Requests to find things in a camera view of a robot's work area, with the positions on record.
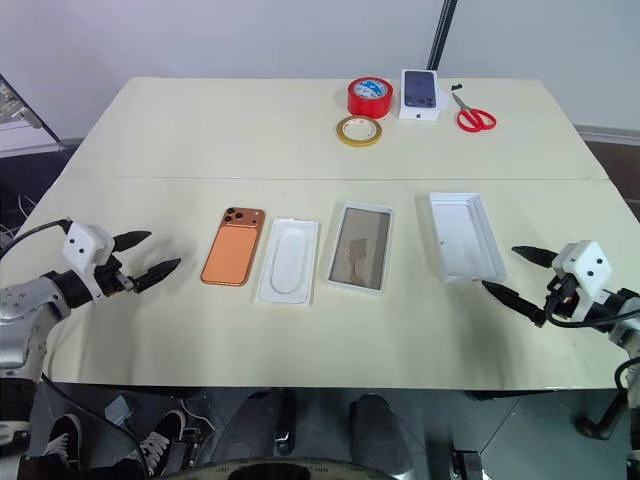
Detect orange smartphone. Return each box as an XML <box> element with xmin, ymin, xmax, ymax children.
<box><xmin>200</xmin><ymin>205</ymin><xmax>267</xmax><ymax>288</ymax></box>

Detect black metal pole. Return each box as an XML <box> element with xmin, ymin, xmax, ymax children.
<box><xmin>425</xmin><ymin>0</ymin><xmax>458</xmax><ymax>72</ymax></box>

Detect black sneaker with white laces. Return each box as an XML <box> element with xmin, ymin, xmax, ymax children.
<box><xmin>41</xmin><ymin>412</ymin><xmax>85</xmax><ymax>472</ymax></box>
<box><xmin>133</xmin><ymin>409</ymin><xmax>189</xmax><ymax>477</ymax></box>

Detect red handled scissors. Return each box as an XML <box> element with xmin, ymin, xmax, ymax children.
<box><xmin>450</xmin><ymin>90</ymin><xmax>498</xmax><ymax>134</ymax></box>

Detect yellow tape roll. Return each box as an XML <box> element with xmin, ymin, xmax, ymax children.
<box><xmin>334</xmin><ymin>115</ymin><xmax>385</xmax><ymax>148</ymax></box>

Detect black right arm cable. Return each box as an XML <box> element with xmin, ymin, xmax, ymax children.
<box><xmin>543</xmin><ymin>292</ymin><xmax>640</xmax><ymax>331</ymax></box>

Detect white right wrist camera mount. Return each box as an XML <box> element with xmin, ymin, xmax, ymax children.
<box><xmin>551</xmin><ymin>240</ymin><xmax>613</xmax><ymax>321</ymax></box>

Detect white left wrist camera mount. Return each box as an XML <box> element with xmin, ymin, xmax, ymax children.
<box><xmin>61</xmin><ymin>221</ymin><xmax>114</xmax><ymax>302</ymax></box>

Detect black table leg stand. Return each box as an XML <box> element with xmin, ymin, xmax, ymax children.
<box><xmin>573</xmin><ymin>356</ymin><xmax>640</xmax><ymax>442</ymax></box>

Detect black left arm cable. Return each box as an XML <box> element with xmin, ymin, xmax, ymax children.
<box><xmin>0</xmin><ymin>217</ymin><xmax>72</xmax><ymax>262</ymax></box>

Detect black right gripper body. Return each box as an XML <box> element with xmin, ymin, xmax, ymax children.
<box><xmin>544</xmin><ymin>266</ymin><xmax>582</xmax><ymax>320</ymax></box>

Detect thin floor cables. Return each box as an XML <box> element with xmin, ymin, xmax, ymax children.
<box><xmin>0</xmin><ymin>193</ymin><xmax>37</xmax><ymax>239</ymax></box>

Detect white box lid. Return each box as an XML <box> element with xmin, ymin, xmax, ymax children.
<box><xmin>427</xmin><ymin>191</ymin><xmax>509</xmax><ymax>285</ymax></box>

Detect red tape roll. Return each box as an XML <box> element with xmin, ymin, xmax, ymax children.
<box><xmin>346</xmin><ymin>75</ymin><xmax>397</xmax><ymax>120</ymax></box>

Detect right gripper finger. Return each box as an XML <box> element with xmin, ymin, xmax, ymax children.
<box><xmin>511</xmin><ymin>244</ymin><xmax>558</xmax><ymax>269</ymax></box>
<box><xmin>480</xmin><ymin>279</ymin><xmax>548</xmax><ymax>329</ymax></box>

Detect phone box lid with screen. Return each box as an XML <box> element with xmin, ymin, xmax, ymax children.
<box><xmin>325</xmin><ymin>200</ymin><xmax>396</xmax><ymax>298</ymax></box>

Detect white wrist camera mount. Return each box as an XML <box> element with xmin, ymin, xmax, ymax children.
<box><xmin>61</xmin><ymin>221</ymin><xmax>114</xmax><ymax>302</ymax></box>
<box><xmin>551</xmin><ymin>240</ymin><xmax>613</xmax><ymax>321</ymax></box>

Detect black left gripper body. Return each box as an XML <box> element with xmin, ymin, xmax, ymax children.
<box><xmin>93</xmin><ymin>253</ymin><xmax>136</xmax><ymax>298</ymax></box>

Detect white phone tray insert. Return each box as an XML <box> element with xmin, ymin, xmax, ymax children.
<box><xmin>255</xmin><ymin>215</ymin><xmax>322</xmax><ymax>308</ymax></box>

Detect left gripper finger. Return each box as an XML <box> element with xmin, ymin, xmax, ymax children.
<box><xmin>111</xmin><ymin>229</ymin><xmax>153</xmax><ymax>254</ymax></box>
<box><xmin>130</xmin><ymin>257</ymin><xmax>183</xmax><ymax>295</ymax></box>

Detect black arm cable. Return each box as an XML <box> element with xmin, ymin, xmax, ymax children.
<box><xmin>0</xmin><ymin>217</ymin><xmax>72</xmax><ymax>262</ymax></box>
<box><xmin>543</xmin><ymin>292</ymin><xmax>640</xmax><ymax>331</ymax></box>

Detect small grey block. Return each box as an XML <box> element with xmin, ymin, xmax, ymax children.
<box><xmin>104</xmin><ymin>393</ymin><xmax>135</xmax><ymax>427</ymax></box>

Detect closed box with purple phone print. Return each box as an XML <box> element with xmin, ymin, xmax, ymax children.
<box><xmin>397</xmin><ymin>68</ymin><xmax>442</xmax><ymax>123</ymax></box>

